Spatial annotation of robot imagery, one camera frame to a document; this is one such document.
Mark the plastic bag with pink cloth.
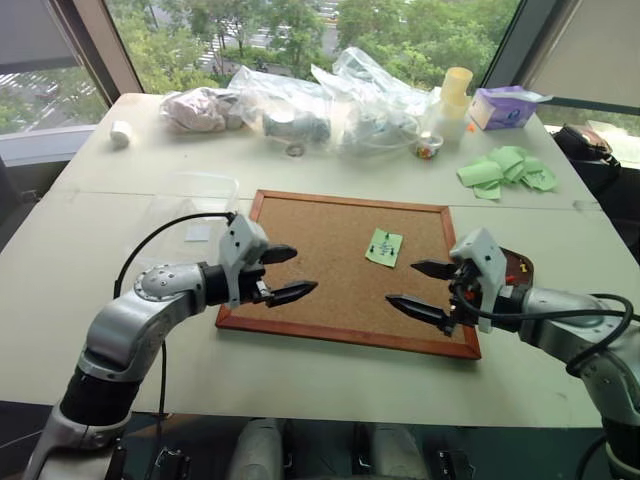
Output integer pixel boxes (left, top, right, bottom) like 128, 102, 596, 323
158, 86, 242, 135

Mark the clear plastic container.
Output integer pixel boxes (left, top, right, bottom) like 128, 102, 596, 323
148, 171, 241, 227

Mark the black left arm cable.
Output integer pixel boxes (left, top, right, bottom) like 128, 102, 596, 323
113, 211, 237, 420

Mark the cream plastic cup stack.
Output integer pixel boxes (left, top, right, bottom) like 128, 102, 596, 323
439, 66, 475, 120

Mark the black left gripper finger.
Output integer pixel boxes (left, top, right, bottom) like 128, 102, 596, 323
264, 280, 320, 309
261, 244, 299, 266

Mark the small cup of pushpins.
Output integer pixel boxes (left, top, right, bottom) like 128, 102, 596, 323
413, 134, 445, 161

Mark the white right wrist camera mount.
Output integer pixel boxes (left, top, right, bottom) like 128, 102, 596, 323
448, 227, 508, 334

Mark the purple tissue box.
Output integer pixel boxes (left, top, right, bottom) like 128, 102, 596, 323
467, 85, 554, 132

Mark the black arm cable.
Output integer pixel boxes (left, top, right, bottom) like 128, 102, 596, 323
462, 293, 635, 375
113, 211, 237, 420

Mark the white plastic container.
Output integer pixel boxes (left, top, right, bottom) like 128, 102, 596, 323
423, 98, 467, 147

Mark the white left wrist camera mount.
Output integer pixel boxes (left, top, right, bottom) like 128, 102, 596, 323
217, 213, 272, 308

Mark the wood-framed cork board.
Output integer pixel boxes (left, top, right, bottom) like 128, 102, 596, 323
215, 188, 483, 361

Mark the white tape roll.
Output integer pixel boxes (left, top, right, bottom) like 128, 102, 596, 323
109, 119, 133, 149

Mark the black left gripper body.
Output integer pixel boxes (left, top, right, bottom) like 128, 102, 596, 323
239, 263, 276, 306

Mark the grey rounded robot leg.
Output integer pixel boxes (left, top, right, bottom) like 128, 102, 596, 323
228, 418, 287, 480
371, 423, 432, 480

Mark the black bag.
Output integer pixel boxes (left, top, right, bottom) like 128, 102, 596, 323
551, 123, 622, 202

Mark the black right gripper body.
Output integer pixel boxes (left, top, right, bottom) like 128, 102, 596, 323
441, 261, 482, 336

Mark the plastic bag with grey object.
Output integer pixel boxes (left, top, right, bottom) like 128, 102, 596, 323
225, 64, 335, 147

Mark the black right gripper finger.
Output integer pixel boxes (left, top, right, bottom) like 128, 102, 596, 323
410, 259, 459, 281
384, 294, 454, 330

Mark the grey window blind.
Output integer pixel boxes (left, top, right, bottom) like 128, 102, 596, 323
0, 0, 82, 70
522, 0, 640, 104

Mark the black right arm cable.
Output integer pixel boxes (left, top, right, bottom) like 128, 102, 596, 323
462, 293, 635, 375

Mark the plastic bag with white cables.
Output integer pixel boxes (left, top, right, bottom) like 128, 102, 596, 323
310, 46, 437, 157

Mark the large loose green note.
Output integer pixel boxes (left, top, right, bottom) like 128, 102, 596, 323
455, 158, 503, 189

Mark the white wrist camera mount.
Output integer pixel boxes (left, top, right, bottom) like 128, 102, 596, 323
217, 213, 272, 308
448, 227, 508, 334

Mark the green sticky note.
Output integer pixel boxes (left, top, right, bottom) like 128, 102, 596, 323
364, 227, 405, 269

